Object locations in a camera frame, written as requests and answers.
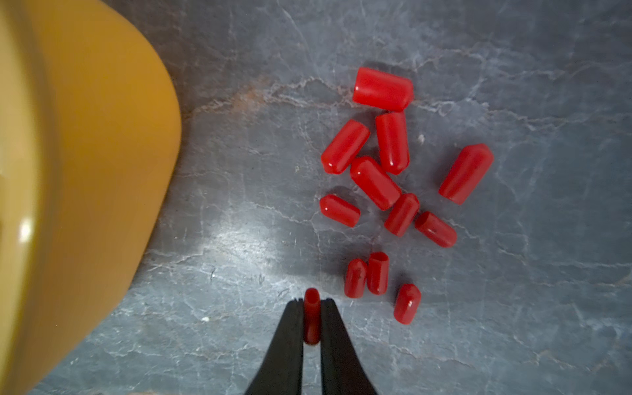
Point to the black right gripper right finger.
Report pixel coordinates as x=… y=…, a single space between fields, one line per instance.
x=341 y=370

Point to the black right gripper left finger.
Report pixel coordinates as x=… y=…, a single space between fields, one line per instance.
x=282 y=367

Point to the red screw protection sleeve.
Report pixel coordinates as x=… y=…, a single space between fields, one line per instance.
x=402 y=214
x=339 y=210
x=392 y=137
x=344 y=147
x=370 y=177
x=377 y=273
x=436 y=230
x=407 y=303
x=312 y=317
x=382 y=90
x=355 y=279
x=466 y=173

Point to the yellow plastic storage box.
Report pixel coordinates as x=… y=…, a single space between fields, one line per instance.
x=90 y=134

